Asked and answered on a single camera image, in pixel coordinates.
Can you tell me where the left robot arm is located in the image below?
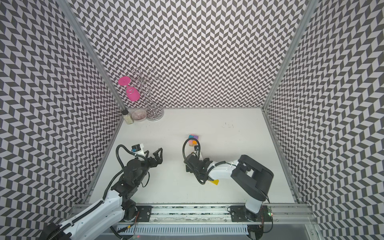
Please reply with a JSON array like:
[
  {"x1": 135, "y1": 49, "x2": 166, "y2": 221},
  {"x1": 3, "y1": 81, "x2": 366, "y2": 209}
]
[{"x1": 39, "y1": 145, "x2": 163, "y2": 240}]

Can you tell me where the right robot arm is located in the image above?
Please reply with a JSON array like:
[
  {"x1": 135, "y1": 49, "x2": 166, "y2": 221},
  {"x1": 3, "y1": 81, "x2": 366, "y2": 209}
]
[{"x1": 184, "y1": 153, "x2": 274, "y2": 222}]

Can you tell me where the striped ceramic bowl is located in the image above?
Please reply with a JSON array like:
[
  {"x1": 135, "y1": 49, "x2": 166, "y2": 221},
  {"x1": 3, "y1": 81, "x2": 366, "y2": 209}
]
[{"x1": 131, "y1": 109, "x2": 148, "y2": 122}]

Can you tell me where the glass spice jar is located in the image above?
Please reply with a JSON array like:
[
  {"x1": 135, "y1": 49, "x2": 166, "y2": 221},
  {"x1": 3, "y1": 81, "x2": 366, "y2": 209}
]
[{"x1": 122, "y1": 109, "x2": 134, "y2": 125}]

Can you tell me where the pink plastic wine glass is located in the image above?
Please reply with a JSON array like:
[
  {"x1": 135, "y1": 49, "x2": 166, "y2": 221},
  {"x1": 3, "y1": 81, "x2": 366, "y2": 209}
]
[{"x1": 118, "y1": 76, "x2": 141, "y2": 102}]

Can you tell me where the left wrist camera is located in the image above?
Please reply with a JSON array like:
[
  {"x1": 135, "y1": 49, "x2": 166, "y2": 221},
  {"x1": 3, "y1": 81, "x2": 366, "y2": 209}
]
[{"x1": 131, "y1": 144, "x2": 145, "y2": 156}]

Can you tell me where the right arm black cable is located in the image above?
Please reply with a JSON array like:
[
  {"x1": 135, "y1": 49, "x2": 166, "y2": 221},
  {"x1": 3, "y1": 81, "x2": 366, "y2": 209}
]
[{"x1": 182, "y1": 137, "x2": 202, "y2": 175}]

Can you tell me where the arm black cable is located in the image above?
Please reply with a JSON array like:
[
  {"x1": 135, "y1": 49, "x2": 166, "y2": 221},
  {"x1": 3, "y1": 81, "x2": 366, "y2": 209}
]
[
  {"x1": 182, "y1": 137, "x2": 202, "y2": 175},
  {"x1": 44, "y1": 144, "x2": 142, "y2": 240}
]

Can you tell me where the chrome wire glass stand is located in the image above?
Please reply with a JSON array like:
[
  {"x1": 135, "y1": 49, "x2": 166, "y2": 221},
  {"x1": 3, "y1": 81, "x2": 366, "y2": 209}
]
[{"x1": 132, "y1": 68, "x2": 164, "y2": 122}]

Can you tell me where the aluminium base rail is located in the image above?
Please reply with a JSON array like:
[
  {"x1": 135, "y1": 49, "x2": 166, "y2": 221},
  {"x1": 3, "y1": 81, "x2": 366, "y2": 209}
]
[{"x1": 64, "y1": 203, "x2": 319, "y2": 240}]

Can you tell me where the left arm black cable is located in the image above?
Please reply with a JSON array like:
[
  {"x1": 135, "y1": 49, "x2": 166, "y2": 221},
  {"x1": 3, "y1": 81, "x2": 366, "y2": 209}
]
[{"x1": 44, "y1": 144, "x2": 142, "y2": 240}]

